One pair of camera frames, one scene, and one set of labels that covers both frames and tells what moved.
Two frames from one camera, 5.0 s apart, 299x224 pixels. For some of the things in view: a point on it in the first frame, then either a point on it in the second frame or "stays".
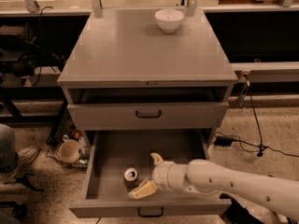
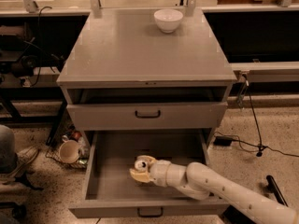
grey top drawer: [148, 109] stays
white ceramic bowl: [169, 20] stays
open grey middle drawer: [121, 160] stays
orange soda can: [131, 178] to [141, 164]
